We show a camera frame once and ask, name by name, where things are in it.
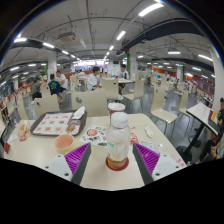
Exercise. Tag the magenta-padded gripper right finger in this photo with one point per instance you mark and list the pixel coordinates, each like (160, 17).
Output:
(166, 166)

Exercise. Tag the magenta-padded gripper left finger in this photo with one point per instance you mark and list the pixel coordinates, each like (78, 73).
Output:
(56, 165)

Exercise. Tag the clear plastic drink bottle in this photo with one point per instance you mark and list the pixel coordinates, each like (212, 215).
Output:
(118, 140)

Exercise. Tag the cream mug with pink inside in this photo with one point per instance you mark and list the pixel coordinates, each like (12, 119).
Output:
(64, 142)

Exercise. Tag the crumpled white tissue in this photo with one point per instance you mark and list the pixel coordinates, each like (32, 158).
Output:
(149, 132)

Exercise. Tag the printed paper tray liner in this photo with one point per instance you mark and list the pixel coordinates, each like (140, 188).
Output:
(51, 123)

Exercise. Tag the small red sachet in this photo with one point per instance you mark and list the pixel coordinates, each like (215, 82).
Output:
(134, 138)

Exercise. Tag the dark food tray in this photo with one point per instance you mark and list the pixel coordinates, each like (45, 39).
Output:
(81, 123)

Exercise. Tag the clear plastic bag with food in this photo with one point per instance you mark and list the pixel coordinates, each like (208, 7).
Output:
(23, 129)

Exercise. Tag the person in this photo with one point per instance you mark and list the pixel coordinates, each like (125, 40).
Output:
(213, 146)
(36, 89)
(54, 87)
(62, 80)
(93, 80)
(122, 75)

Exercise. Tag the flat round red coaster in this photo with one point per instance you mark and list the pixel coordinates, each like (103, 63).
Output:
(108, 165)

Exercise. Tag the red paper carton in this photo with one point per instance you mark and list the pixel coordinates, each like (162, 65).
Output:
(6, 148)

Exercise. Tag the white napkin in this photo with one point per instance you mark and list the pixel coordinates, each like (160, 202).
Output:
(79, 112)

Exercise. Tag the beige wooden chair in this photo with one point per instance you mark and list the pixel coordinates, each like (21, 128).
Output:
(91, 103)
(47, 105)

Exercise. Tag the neighbouring white table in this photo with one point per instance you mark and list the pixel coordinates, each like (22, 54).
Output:
(201, 113)

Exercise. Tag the group of beige chairs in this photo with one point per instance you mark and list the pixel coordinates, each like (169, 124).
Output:
(158, 100)

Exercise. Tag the ceiling air conditioner unit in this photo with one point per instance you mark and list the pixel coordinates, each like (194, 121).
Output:
(66, 36)

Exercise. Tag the group of ceiling lights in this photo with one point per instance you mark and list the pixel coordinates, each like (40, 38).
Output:
(150, 9)

